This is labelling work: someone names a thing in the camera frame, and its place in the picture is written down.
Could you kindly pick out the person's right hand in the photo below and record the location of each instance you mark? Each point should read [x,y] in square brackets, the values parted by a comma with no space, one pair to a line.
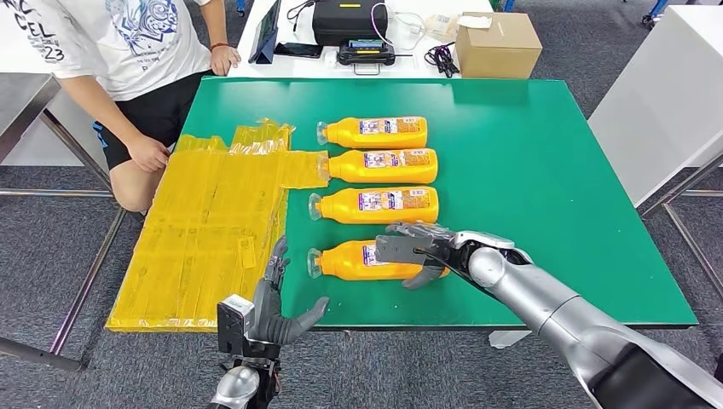
[148,153]

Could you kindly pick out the person's left hand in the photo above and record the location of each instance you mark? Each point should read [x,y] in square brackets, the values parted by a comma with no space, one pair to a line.
[226,59]

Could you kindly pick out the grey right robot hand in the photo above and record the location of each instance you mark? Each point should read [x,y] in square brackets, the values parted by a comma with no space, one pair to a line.
[443,237]

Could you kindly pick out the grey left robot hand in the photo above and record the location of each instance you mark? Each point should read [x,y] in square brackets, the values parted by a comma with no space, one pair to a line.
[268,316]

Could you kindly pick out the orange detergent bottle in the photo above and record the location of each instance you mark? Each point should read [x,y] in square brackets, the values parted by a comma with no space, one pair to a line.
[350,172]
[344,265]
[350,135]
[344,209]

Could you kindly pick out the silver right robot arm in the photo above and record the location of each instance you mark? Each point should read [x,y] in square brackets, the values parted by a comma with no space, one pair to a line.
[542,299]

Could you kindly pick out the tablet in blue cover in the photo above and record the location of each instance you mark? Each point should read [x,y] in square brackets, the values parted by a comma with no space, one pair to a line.
[265,34]

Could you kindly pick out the black smartphone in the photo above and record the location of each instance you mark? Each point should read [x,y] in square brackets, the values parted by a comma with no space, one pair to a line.
[298,50]

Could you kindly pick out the white desk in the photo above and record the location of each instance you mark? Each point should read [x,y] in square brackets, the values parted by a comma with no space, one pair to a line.
[305,69]

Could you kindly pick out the small white adapter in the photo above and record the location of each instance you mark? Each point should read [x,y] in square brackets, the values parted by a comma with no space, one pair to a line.
[330,56]

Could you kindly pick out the person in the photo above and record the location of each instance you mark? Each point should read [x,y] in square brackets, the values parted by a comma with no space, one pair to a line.
[113,45]

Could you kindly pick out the black carrying case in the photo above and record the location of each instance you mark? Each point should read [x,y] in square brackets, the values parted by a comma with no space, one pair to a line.
[350,25]

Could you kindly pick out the black handheld controller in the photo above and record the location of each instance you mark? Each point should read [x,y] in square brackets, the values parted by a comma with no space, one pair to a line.
[366,53]

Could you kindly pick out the brown cardboard box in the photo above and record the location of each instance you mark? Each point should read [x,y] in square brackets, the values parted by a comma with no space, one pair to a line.
[497,53]

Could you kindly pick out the white plastic packet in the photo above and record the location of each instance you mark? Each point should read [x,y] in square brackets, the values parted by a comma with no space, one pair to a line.
[440,28]

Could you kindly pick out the white paper slip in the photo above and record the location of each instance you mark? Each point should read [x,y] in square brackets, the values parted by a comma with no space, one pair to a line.
[474,22]

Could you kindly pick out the white table with metal legs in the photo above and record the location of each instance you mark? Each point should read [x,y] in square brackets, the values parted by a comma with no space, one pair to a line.
[666,101]

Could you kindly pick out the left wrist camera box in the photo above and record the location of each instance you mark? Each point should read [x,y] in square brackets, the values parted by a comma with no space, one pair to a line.
[234,322]

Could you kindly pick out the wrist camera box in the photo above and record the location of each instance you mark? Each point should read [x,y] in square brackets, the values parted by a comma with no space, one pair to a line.
[234,322]
[398,251]

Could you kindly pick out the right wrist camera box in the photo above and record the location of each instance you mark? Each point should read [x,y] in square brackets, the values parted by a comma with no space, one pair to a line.
[398,251]

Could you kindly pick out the steel frame table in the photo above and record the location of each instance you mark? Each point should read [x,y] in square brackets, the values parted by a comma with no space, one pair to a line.
[22,93]

